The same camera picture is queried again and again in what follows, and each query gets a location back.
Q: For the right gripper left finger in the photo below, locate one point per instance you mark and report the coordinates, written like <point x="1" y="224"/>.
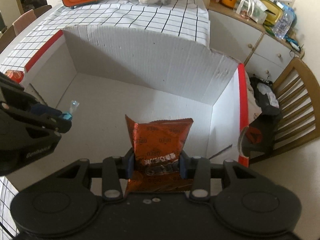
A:
<point x="114" y="169"/>

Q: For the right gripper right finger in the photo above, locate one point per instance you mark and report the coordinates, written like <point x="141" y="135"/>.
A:
<point x="198" y="170"/>

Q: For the brown Oreo snack bag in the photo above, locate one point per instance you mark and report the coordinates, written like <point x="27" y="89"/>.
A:
<point x="157" y="146"/>

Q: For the dark red snack packet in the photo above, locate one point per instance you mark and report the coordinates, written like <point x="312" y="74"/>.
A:
<point x="15" y="75"/>

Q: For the black bag on chair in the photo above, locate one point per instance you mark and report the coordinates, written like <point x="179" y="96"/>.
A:
<point x="264" y="116"/>

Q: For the red cardboard box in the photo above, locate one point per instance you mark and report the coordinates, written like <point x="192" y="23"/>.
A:
<point x="116" y="73"/>

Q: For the left wooden chair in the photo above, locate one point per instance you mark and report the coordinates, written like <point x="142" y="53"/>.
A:
<point x="9" y="35"/>

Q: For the wooden chair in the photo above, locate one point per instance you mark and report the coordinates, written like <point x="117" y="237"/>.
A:
<point x="9" y="35"/>
<point x="297" y="91"/>

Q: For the pink cloth on chair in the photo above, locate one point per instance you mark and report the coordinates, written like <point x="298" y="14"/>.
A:
<point x="24" y="21"/>

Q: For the right wooden chair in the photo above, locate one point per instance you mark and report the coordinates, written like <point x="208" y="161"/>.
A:
<point x="297" y="91"/>

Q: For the white side cabinet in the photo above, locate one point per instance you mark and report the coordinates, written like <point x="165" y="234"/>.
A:
<point x="263" y="55"/>

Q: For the white checkered tablecloth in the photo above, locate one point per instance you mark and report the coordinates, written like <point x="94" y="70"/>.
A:
<point x="184" y="19"/>

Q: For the clear water bottle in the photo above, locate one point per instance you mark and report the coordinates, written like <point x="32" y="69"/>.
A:
<point x="282" y="26"/>

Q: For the yellow tissue box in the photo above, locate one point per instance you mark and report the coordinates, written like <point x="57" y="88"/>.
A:
<point x="274" y="13"/>

